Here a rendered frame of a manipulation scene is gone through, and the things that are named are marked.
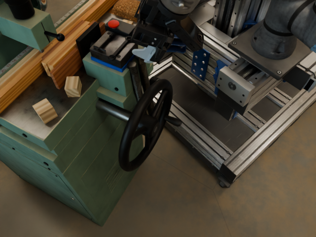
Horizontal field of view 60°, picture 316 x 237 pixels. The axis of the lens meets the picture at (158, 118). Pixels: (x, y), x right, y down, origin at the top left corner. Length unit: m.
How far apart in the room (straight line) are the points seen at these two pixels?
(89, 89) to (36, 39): 0.18
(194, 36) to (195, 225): 1.12
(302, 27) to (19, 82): 0.80
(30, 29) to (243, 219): 1.32
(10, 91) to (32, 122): 0.10
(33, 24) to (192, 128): 1.00
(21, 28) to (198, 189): 1.20
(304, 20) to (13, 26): 0.77
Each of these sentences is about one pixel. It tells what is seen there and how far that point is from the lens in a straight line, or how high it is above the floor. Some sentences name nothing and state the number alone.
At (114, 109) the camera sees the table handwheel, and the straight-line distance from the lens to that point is 0.83.
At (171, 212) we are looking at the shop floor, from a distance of 1.54.
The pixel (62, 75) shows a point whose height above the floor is 0.93.
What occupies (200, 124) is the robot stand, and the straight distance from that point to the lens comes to 1.51.
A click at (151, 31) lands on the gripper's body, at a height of 1.14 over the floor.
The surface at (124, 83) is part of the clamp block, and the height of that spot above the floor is 0.93.
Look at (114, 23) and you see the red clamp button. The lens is 0.78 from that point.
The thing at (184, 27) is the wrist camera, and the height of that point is 1.14.
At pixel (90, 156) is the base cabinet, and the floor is 0.63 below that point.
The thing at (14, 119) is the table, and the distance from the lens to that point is 0.80.
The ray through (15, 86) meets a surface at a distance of 0.83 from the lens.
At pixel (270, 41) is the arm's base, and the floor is 0.88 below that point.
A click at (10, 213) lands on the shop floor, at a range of 1.73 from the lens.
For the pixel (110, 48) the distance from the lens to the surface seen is 0.74.
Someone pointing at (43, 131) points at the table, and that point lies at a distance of 0.75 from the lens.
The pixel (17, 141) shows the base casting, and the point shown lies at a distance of 0.89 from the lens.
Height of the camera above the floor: 1.49
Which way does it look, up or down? 56 degrees down
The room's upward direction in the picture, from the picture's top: straight up
